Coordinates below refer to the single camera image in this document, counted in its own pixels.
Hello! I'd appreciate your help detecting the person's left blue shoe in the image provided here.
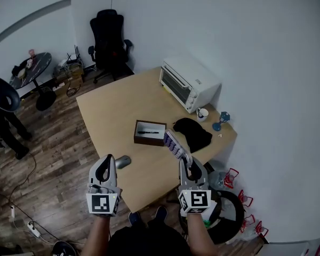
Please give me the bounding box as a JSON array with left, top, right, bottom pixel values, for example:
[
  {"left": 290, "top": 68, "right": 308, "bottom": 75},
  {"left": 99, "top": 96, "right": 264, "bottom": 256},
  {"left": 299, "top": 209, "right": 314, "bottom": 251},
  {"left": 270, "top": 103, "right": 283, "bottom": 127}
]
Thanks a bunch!
[{"left": 128, "top": 211, "right": 141, "bottom": 226}]

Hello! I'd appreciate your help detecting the person's right blue shoe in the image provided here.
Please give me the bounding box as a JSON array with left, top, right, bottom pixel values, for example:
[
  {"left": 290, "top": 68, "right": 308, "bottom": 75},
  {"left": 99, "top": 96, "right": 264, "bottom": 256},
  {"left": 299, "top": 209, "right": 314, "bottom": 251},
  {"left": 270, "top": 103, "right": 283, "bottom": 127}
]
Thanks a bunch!
[{"left": 154, "top": 205, "right": 168, "bottom": 221}]

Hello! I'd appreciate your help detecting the low shelf with boxes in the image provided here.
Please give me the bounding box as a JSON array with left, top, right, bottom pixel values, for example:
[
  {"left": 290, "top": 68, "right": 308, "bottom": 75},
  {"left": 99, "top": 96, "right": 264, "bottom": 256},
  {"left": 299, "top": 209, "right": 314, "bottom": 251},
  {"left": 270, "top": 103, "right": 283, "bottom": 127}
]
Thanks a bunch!
[{"left": 53, "top": 59, "right": 85, "bottom": 84}]

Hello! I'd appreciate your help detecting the person's blue shoe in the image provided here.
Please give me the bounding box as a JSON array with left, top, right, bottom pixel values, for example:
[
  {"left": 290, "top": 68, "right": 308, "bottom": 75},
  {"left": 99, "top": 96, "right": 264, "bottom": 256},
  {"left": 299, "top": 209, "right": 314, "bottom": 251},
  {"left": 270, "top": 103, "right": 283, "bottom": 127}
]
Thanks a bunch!
[
  {"left": 128, "top": 211, "right": 141, "bottom": 226},
  {"left": 154, "top": 205, "right": 168, "bottom": 221}
]

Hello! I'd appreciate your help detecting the black office chair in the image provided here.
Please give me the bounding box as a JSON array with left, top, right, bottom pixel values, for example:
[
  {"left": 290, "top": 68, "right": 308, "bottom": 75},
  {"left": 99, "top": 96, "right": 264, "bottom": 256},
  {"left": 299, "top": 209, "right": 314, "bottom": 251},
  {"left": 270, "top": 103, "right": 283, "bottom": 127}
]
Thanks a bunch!
[{"left": 87, "top": 9, "right": 134, "bottom": 84}]

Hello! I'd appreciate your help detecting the white paper sheet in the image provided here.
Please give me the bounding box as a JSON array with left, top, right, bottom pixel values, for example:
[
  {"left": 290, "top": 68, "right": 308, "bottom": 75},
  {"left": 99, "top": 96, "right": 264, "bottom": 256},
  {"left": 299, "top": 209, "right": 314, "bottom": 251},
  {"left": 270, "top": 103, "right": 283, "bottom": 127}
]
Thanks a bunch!
[{"left": 202, "top": 200, "right": 219, "bottom": 221}]

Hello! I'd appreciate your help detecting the person's right forearm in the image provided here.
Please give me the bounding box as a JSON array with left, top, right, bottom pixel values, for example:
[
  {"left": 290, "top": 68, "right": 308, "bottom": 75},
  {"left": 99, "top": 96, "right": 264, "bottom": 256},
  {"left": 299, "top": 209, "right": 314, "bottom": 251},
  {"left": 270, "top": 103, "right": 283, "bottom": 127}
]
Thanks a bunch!
[{"left": 185, "top": 213, "right": 219, "bottom": 256}]

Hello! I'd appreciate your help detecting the white toaster oven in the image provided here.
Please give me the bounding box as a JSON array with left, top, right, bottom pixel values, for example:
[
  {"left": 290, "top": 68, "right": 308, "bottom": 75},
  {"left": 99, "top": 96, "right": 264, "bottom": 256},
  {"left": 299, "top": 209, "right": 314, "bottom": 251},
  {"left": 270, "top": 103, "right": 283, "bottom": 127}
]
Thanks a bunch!
[{"left": 159, "top": 57, "right": 221, "bottom": 114}]

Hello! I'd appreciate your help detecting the black cloth bag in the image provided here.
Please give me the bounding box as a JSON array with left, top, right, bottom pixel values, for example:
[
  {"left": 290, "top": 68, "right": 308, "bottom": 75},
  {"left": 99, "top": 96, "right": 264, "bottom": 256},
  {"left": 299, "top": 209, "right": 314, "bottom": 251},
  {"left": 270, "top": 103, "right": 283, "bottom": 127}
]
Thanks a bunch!
[{"left": 173, "top": 117, "right": 213, "bottom": 154}]

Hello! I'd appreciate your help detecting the coiled black cable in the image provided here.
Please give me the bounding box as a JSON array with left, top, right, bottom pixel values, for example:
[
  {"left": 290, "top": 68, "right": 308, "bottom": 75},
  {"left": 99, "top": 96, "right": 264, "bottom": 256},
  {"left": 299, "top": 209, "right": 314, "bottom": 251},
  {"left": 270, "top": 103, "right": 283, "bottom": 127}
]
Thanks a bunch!
[{"left": 66, "top": 84, "right": 81, "bottom": 97}]

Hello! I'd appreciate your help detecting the white cardboard box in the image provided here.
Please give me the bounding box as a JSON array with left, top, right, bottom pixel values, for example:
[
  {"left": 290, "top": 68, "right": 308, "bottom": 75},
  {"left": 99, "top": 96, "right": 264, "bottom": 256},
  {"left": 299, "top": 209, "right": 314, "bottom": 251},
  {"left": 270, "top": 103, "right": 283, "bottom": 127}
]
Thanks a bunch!
[{"left": 258, "top": 240, "right": 320, "bottom": 256}]

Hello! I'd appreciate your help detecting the black tray of gripper parts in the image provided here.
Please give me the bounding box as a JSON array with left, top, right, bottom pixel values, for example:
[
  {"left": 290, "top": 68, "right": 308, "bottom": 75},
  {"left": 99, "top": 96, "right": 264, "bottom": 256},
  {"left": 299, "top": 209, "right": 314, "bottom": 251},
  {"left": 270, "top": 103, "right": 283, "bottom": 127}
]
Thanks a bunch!
[{"left": 52, "top": 240, "right": 77, "bottom": 256}]

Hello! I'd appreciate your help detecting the white mug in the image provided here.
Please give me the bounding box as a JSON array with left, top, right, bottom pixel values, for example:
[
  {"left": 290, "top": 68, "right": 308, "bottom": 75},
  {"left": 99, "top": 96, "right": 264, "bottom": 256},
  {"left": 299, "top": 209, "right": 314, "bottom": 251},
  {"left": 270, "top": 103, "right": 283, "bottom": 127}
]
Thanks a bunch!
[{"left": 196, "top": 107, "right": 210, "bottom": 123}]

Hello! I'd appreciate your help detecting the blue lantern ornament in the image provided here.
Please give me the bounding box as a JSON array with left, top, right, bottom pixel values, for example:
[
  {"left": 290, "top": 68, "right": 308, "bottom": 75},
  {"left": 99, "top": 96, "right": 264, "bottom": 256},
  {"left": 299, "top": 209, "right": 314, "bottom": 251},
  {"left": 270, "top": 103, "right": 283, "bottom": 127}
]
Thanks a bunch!
[{"left": 212, "top": 111, "right": 231, "bottom": 132}]

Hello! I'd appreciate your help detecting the black bundle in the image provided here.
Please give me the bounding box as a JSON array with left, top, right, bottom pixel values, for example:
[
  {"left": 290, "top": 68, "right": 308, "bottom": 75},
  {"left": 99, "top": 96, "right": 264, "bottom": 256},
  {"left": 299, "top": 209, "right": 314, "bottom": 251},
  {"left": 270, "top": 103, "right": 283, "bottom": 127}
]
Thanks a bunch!
[{"left": 12, "top": 65, "right": 27, "bottom": 77}]

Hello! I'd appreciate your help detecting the person's black clothing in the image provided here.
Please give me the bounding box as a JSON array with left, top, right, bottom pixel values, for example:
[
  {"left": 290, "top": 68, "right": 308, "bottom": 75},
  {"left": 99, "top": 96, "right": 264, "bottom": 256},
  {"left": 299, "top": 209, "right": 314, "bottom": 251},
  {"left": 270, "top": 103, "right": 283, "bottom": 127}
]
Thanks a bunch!
[{"left": 106, "top": 219, "right": 193, "bottom": 256}]

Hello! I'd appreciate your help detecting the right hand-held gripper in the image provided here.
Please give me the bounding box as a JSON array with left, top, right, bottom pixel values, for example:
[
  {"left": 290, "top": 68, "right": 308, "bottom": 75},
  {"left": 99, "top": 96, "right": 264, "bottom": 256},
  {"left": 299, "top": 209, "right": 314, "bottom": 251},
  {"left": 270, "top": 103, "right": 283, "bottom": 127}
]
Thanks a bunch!
[{"left": 178, "top": 157, "right": 212, "bottom": 216}]

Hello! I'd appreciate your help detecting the person's left forearm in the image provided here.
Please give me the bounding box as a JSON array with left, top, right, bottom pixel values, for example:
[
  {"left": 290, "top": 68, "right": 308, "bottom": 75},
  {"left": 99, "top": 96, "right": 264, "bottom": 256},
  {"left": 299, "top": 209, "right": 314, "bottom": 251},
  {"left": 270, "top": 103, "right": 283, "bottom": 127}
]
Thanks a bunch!
[{"left": 81, "top": 214, "right": 114, "bottom": 256}]

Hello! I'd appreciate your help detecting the purple and white keypad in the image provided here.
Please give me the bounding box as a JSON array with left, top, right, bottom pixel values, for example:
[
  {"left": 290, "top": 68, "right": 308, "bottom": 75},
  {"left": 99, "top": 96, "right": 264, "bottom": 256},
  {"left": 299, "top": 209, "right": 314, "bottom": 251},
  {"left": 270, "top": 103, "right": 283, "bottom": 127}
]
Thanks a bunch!
[{"left": 164, "top": 129, "right": 193, "bottom": 167}]

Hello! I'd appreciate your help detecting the round black marble table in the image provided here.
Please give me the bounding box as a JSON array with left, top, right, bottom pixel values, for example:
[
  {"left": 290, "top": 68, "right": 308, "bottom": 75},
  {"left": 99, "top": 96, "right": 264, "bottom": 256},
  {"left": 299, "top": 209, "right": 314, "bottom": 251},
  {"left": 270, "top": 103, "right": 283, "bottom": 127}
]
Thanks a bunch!
[{"left": 9, "top": 52, "right": 57, "bottom": 111}]

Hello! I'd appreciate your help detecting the black router with antennas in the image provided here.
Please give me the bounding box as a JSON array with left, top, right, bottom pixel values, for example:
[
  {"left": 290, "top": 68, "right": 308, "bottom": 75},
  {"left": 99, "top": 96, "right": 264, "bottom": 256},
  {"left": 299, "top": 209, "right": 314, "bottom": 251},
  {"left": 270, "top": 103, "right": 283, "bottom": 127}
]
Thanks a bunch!
[{"left": 66, "top": 44, "right": 83, "bottom": 65}]

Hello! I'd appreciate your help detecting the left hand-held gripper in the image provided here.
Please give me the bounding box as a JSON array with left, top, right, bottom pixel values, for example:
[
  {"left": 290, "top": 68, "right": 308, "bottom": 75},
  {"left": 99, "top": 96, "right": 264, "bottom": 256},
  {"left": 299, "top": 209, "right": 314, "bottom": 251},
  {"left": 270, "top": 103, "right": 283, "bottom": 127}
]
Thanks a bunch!
[{"left": 85, "top": 154, "right": 123, "bottom": 218}]

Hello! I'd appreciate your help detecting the brown box with white lining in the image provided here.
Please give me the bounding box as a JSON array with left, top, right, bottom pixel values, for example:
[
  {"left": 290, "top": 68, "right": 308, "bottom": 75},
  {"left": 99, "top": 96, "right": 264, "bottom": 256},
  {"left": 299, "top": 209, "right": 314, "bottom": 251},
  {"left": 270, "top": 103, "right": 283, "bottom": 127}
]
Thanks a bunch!
[{"left": 133, "top": 119, "right": 167, "bottom": 147}]

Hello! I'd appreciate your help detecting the black oval tray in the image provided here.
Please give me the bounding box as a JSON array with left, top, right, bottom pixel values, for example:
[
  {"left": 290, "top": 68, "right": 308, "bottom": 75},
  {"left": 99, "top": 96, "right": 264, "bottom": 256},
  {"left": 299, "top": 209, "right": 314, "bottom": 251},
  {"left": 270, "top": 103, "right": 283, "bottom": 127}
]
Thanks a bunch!
[{"left": 0, "top": 77, "right": 21, "bottom": 113}]

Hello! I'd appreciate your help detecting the grey computer mouse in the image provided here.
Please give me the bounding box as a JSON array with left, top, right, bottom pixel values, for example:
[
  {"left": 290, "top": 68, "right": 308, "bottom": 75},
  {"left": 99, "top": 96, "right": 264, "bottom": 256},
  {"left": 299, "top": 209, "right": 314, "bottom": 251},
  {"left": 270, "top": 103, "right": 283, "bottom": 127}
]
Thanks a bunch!
[{"left": 115, "top": 155, "right": 132, "bottom": 170}]

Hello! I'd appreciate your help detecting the round black bin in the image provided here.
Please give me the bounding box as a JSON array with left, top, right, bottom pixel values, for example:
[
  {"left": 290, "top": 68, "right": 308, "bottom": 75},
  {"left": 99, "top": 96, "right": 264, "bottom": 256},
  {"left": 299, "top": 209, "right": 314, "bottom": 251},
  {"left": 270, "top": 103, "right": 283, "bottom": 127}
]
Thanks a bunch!
[{"left": 178, "top": 189, "right": 245, "bottom": 245}]

